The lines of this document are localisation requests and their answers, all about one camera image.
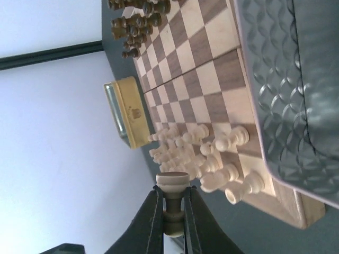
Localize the dark chess pieces row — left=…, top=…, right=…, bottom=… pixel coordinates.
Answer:
left=108, top=1, right=171, bottom=58

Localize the wooden chess board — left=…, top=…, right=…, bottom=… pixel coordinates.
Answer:
left=135, top=1, right=326, bottom=229

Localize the light chess piece fifteenth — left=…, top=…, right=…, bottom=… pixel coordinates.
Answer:
left=215, top=126, right=249, bottom=152

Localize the pink tin with pieces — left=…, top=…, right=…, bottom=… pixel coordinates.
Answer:
left=235, top=1, right=338, bottom=207

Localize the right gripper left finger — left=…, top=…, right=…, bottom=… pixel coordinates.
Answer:
left=106, top=185, right=164, bottom=254

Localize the gold metal tin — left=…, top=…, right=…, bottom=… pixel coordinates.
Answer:
left=103, top=77, right=150, bottom=149

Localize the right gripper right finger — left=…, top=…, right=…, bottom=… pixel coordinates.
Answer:
left=183, top=186, right=243, bottom=254

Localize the light wooden pawn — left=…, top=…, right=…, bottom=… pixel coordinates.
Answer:
left=225, top=171, right=265, bottom=205

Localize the light chess piece fourteenth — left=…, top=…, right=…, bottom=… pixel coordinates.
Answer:
left=156, top=171, right=190, bottom=238

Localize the light chess piece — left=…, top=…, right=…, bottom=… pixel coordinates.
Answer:
left=182, top=124, right=210, bottom=145
left=159, top=153, right=206, bottom=174
left=200, top=164, right=239, bottom=193
left=194, top=155, right=221, bottom=177
left=200, top=142, right=219, bottom=156

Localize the light chess piece thirteenth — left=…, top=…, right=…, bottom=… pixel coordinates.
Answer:
left=147, top=126, right=180, bottom=142

